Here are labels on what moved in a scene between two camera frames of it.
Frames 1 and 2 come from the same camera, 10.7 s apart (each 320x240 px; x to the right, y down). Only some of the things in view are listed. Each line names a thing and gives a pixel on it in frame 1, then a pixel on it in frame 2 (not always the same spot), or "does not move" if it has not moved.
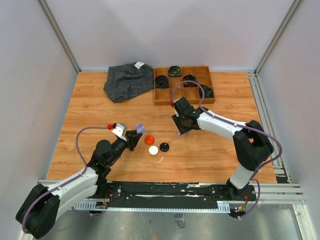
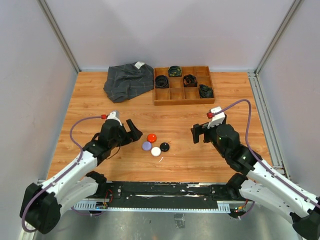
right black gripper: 182,128 -> 199,129
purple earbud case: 140,128 -> 146,145
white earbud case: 153,150 does not move
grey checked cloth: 123,81 does not move
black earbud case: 164,147 does not move
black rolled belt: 161,81 does not move
